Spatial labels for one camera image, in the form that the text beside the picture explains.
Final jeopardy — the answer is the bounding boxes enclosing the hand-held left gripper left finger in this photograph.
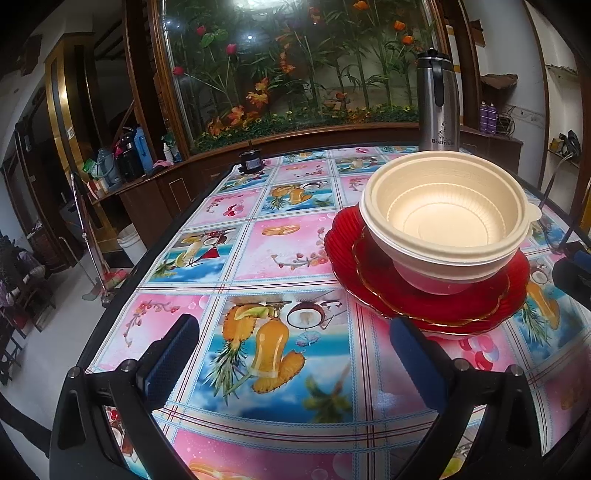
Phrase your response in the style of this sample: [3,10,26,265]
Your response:
[48,314,200,480]

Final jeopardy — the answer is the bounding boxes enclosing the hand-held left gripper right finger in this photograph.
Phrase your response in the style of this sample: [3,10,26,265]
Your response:
[389,318,542,480]

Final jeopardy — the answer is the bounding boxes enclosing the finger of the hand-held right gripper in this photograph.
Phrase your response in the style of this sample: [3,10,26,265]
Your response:
[551,258,591,304]
[560,239,591,260]

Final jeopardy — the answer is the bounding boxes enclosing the small red plate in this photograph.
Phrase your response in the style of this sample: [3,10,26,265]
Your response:
[352,228,511,321]

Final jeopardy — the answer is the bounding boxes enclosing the large white bowl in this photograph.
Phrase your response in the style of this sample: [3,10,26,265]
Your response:
[369,247,520,296]

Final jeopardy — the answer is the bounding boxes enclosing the large red plate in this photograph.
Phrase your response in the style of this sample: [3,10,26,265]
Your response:
[323,202,533,340]

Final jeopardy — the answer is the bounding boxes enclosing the large beige bowl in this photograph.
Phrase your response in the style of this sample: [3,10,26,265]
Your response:
[359,152,544,271]

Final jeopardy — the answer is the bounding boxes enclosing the round-head mop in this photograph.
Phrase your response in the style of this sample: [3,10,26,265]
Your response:
[69,172,117,306]

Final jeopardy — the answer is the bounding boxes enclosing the pink broom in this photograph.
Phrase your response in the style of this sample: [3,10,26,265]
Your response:
[85,180,131,291]

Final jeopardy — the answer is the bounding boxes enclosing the flat floor mop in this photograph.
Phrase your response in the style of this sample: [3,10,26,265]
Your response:
[59,236,101,302]

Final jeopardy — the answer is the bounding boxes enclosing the white plastic bucket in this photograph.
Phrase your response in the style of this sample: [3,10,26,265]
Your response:
[117,224,149,265]

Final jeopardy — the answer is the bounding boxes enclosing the wooden side cabinet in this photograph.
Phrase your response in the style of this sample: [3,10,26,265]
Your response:
[461,124,525,175]

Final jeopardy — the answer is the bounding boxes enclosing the printed fruit tablecloth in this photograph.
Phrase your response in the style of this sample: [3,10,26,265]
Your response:
[87,144,591,480]

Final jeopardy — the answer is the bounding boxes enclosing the dark wooden chair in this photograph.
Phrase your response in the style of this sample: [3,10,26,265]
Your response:
[0,234,57,385]

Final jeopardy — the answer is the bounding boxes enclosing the wooden cabinet counter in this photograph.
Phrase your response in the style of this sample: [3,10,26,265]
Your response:
[87,124,467,252]

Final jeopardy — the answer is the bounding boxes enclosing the stainless steel thermos jug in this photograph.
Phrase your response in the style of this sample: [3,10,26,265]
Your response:
[416,47,462,153]

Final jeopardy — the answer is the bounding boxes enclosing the clear blue water jug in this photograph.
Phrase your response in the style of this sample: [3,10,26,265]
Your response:
[96,147,122,189]

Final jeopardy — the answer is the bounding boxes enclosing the black bottle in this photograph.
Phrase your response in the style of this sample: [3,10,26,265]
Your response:
[117,133,145,184]

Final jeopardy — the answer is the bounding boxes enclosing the blue detergent bottle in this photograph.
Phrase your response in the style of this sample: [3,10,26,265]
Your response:
[133,126,154,172]

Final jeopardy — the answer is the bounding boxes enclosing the small black round device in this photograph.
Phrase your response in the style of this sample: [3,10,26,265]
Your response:
[237,148,265,175]

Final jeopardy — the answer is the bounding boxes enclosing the artificial flower display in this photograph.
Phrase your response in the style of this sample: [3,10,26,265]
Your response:
[159,0,446,155]

